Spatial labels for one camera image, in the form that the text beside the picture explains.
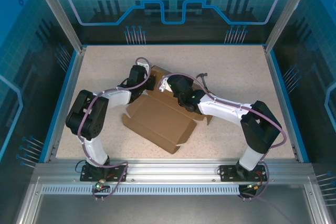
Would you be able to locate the brown cardboard box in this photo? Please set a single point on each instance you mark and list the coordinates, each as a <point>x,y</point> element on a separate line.
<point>157,119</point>

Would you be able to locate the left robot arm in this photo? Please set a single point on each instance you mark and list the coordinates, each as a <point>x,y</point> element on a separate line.
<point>99,119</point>

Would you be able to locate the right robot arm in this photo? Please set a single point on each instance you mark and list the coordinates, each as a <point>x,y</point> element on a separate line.
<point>262,134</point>

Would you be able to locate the small black hammer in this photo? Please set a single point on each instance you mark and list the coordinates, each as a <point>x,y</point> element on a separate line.
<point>203,75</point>

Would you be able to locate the power connector with green light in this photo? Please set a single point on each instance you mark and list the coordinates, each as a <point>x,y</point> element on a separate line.
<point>254,187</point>
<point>99,185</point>

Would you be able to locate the blue printed side panel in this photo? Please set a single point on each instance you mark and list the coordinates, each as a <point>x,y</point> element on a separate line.
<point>15,51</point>
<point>320,51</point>

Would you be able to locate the aluminium table side rail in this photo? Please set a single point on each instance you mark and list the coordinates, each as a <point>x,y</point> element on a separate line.
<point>71,85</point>
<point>280,98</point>

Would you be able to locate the aluminium mounting rail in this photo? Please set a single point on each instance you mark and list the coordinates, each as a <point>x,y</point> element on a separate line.
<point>170,169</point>

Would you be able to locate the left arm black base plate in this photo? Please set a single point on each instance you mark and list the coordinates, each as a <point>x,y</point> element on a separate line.
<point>116,169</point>

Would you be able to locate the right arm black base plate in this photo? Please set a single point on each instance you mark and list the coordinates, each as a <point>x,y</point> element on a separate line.
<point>227,172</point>

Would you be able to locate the aluminium frame post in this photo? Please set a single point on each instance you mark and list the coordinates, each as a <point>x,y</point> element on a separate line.
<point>286,11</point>
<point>60,11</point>

